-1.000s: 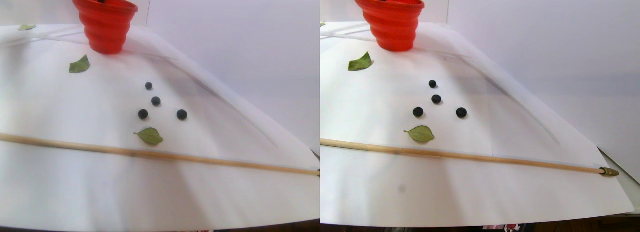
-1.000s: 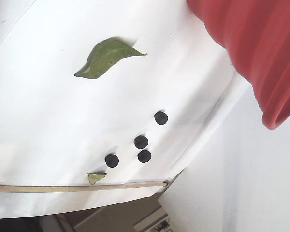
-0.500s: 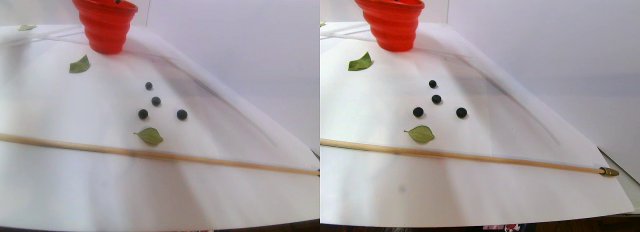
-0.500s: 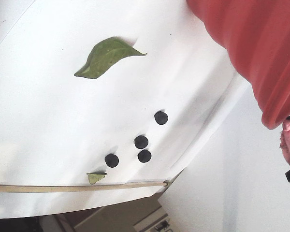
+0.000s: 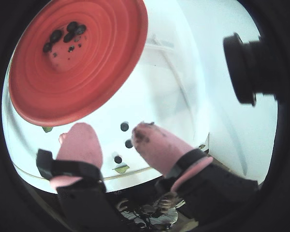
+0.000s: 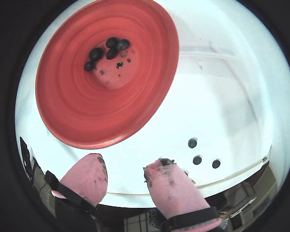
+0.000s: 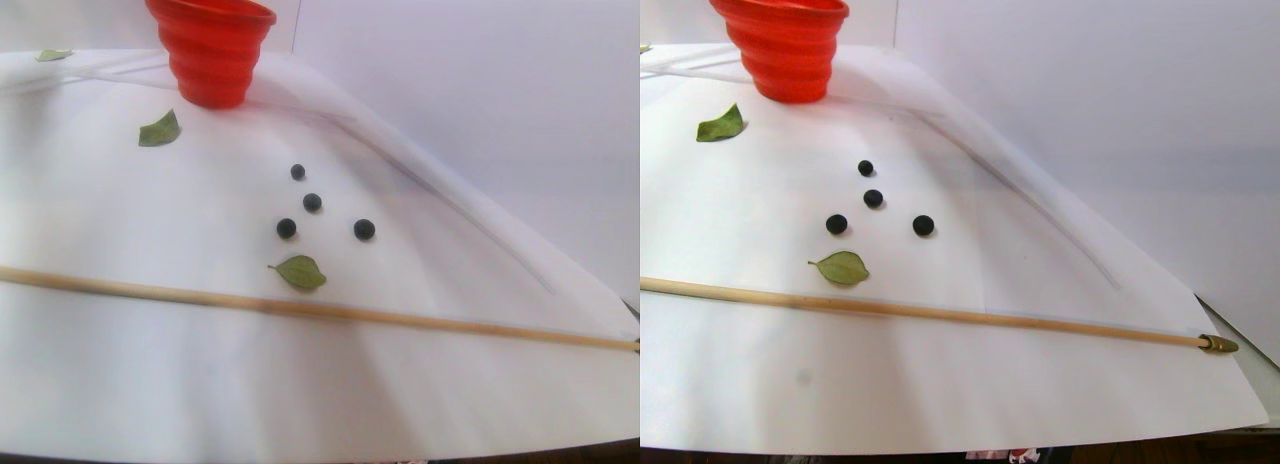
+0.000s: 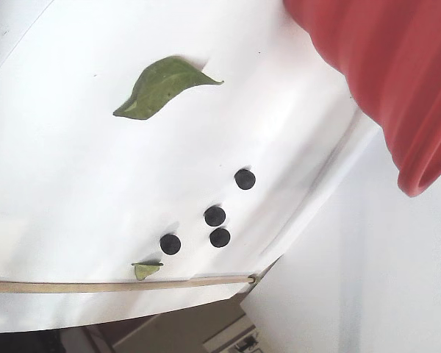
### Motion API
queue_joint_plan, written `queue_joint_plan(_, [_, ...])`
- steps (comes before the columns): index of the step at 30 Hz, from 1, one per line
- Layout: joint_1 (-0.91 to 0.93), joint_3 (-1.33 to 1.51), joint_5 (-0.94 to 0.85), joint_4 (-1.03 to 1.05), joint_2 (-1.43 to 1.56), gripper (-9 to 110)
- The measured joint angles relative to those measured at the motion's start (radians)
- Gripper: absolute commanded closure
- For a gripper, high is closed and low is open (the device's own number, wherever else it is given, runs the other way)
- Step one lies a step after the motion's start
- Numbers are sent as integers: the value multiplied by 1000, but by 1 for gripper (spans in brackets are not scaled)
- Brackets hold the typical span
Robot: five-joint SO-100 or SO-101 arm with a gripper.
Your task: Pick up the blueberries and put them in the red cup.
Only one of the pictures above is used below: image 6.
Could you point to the red collapsible silicone cup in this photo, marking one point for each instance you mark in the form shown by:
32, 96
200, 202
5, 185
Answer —
75, 101

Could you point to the gripper finger with pink tip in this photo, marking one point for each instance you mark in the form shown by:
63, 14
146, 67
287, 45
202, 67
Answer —
87, 178
174, 193

